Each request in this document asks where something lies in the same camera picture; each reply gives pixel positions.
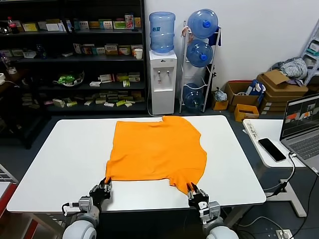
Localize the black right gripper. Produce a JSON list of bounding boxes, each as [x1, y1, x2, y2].
[[186, 182, 210, 217]]

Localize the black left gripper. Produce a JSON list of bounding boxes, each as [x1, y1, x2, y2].
[[89, 177, 113, 208]]

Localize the orange t-shirt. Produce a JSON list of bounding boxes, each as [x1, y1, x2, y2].
[[105, 116, 208, 195]]

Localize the grey striped clothes pile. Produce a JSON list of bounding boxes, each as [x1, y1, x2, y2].
[[271, 56, 309, 81]]

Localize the plain yellow cardboard box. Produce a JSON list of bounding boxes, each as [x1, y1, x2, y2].
[[211, 99, 229, 111]]

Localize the black smartphone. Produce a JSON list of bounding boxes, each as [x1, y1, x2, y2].
[[258, 138, 287, 163]]

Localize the small yellow printed carton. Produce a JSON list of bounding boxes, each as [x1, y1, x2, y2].
[[234, 104, 260, 123]]

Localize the knotted white plastic bag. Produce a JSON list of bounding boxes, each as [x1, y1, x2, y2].
[[213, 87, 228, 102]]

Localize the red grey metal cart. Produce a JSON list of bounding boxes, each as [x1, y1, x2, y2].
[[0, 163, 38, 239]]

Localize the white water dispenser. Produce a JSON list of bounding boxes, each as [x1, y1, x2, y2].
[[149, 50, 177, 116]]

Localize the white floor power strip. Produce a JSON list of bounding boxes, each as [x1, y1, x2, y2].
[[275, 229, 293, 239]]

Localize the open brown cardboard box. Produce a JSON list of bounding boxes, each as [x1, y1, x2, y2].
[[225, 80, 260, 107]]

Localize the white side table base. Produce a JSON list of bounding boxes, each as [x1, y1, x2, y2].
[[254, 149, 308, 218]]

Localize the steel bowl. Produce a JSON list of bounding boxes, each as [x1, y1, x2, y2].
[[53, 70, 85, 88]]

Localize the green plastic packets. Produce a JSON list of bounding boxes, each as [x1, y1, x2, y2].
[[58, 74, 76, 84]]

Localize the blue white bag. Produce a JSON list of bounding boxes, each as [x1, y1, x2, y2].
[[246, 79, 267, 97]]

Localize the brown cardboard box white labels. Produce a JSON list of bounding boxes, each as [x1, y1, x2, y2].
[[260, 96, 304, 116]]

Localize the grey laptop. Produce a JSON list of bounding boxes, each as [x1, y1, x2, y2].
[[279, 94, 319, 174]]

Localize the beige yellow medicine box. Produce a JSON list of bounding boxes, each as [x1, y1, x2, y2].
[[104, 44, 119, 56]]

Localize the wide brown cardboard box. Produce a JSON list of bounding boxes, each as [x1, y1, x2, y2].
[[263, 84, 309, 98]]

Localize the black shelving unit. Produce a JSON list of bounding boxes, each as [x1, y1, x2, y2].
[[0, 0, 148, 150]]

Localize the flat cardboard box with flap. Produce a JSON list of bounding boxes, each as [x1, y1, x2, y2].
[[257, 69, 292, 88]]

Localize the dark blue bottle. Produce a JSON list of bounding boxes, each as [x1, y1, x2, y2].
[[36, 44, 47, 60]]

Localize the pink hanging rag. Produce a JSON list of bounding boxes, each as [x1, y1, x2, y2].
[[181, 26, 194, 42]]

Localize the blue water jug with label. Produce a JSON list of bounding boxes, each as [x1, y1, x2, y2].
[[149, 11, 176, 56]]

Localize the yellow white medicine box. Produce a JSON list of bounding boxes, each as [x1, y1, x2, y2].
[[22, 22, 38, 32]]

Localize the white metal storage rack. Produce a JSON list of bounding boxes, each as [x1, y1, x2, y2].
[[300, 32, 319, 85]]

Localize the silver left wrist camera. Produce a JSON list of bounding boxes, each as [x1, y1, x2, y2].
[[78, 196, 93, 213]]

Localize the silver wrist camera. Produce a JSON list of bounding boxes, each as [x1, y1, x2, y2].
[[208, 201, 221, 219], [78, 196, 93, 213]]

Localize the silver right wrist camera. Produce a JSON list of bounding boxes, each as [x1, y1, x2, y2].
[[208, 201, 221, 219]]

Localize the white left gripper cable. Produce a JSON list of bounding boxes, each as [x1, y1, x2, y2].
[[61, 203, 79, 217]]

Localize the black laptop cable with adapter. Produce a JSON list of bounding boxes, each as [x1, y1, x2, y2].
[[263, 151, 297, 199]]

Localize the white wire jug rack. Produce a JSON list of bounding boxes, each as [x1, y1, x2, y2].
[[178, 20, 223, 114]]

